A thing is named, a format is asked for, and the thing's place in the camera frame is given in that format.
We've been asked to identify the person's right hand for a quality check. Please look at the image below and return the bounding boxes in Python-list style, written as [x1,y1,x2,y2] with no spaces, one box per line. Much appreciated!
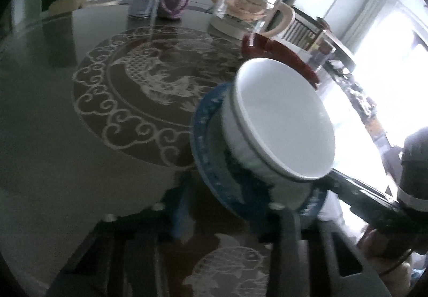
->
[358,228,413,284]

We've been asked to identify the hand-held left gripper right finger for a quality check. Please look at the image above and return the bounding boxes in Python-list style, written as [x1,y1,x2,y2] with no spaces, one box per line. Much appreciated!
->
[259,202,393,297]

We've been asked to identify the red flower-shaped plate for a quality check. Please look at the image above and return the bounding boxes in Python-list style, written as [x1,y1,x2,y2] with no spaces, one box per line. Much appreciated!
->
[241,33,321,90]

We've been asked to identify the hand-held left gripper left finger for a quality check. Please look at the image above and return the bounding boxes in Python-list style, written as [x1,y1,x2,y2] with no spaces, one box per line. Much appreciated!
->
[50,180,198,297]

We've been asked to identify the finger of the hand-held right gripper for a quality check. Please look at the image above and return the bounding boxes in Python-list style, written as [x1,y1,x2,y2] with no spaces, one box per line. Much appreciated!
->
[314,167,402,227]

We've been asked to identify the cardboard box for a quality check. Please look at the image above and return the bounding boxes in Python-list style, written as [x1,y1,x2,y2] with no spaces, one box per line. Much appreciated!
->
[48,0,88,13]

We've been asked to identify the white bowl blue flowers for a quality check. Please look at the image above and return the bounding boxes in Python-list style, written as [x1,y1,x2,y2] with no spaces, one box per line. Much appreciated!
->
[232,57,336,181]

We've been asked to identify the dark wooden chair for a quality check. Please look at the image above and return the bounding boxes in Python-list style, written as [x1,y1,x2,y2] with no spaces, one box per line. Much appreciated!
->
[284,10,331,50]

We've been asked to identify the glass electric kettle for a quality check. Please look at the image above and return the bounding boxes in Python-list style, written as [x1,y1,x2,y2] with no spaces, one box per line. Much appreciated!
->
[209,0,296,41]

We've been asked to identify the white ribbed bowl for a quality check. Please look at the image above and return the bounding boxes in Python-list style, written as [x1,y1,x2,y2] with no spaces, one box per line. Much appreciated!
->
[221,83,322,191]

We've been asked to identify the blue patterned bowl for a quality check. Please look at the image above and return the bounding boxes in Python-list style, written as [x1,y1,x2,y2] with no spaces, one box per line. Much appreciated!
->
[189,81,330,222]

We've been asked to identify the white sheer curtain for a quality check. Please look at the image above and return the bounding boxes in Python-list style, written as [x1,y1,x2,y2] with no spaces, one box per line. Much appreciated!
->
[344,0,407,57]

